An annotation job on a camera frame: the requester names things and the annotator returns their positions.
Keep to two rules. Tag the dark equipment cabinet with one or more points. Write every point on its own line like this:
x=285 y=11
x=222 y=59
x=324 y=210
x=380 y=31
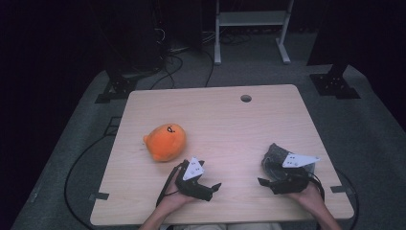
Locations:
x=137 y=32

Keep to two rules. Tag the orange plush toy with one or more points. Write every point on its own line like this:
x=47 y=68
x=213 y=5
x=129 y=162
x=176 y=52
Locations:
x=166 y=143

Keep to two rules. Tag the grey fuzzy cloth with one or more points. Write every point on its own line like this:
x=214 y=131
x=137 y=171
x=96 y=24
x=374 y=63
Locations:
x=274 y=156

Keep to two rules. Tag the person's left hand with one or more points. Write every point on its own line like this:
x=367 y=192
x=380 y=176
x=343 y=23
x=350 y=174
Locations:
x=174 y=199

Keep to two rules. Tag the black stand base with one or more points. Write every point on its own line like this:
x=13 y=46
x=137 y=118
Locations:
x=118 y=87
x=333 y=84

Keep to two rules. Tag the grey tape strip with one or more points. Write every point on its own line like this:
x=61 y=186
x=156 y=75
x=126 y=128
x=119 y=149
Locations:
x=341 y=189
x=99 y=196

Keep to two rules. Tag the person's right hand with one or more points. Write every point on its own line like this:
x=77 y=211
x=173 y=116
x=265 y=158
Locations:
x=311 y=199

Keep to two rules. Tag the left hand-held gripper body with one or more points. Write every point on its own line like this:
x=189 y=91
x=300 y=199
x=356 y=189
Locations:
x=193 y=169

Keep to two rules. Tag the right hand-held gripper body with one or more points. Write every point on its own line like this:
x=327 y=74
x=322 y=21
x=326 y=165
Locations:
x=297 y=159

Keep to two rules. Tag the white metal stand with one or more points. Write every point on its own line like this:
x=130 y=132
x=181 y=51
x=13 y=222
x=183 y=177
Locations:
x=250 y=18

